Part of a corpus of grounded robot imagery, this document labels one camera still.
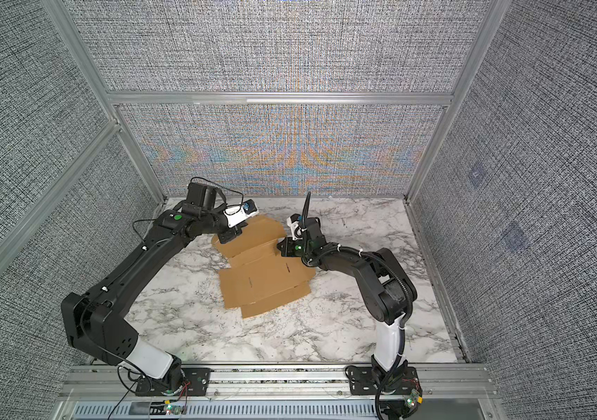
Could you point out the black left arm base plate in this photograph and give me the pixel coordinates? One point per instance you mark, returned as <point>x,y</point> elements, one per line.
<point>190,382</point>

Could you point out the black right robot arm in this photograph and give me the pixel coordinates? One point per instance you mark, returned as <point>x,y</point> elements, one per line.
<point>386,290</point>

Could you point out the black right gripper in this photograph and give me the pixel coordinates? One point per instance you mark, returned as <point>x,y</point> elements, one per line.
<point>285,251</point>

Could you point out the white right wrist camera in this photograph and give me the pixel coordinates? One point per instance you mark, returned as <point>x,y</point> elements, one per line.
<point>295,223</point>

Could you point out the aluminium front rail frame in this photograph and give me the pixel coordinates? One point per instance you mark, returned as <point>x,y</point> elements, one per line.
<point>264,390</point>

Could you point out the aluminium enclosure frame bars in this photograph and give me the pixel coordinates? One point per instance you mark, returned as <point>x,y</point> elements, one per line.
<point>108,109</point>

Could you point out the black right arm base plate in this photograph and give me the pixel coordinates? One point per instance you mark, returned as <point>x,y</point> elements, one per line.
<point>366,380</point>

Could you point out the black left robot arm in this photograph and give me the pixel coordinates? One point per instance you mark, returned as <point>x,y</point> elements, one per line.
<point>95,322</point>

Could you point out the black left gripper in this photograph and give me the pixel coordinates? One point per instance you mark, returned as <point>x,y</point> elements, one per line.
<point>233,233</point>

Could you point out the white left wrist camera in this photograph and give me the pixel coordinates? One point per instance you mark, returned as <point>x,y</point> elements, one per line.
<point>240,213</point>

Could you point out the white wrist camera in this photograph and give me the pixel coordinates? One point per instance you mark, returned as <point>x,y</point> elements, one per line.
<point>240,213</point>
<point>295,223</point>

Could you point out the brown cardboard box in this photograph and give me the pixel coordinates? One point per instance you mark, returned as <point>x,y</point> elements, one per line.
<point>259,279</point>

